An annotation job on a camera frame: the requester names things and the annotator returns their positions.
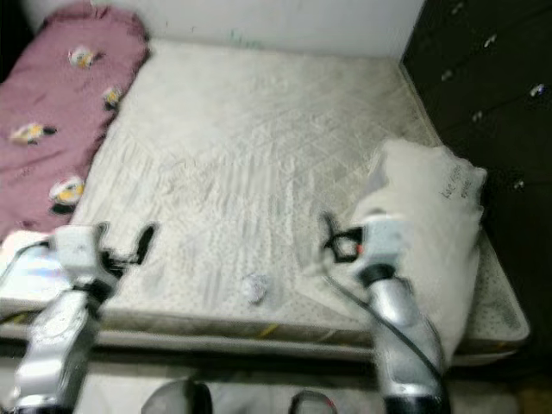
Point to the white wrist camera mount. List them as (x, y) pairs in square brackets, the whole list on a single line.
[(79, 252), (384, 237)]

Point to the printed paper ball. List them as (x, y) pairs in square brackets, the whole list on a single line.
[(256, 289)]

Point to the beige pillow with tree print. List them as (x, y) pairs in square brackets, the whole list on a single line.
[(431, 190)]

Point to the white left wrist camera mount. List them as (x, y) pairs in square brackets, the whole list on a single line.
[(79, 252)]

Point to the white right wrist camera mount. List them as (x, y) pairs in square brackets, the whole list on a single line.
[(384, 237)]

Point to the grey robot left foot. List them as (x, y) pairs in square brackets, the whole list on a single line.
[(177, 398)]

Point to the black tufted headboard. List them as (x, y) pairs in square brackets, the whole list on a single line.
[(483, 69)]

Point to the white quilted mattress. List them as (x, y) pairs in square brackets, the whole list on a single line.
[(250, 155)]

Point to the pink cartoon print blanket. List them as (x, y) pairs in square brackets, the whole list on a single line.
[(52, 103)]

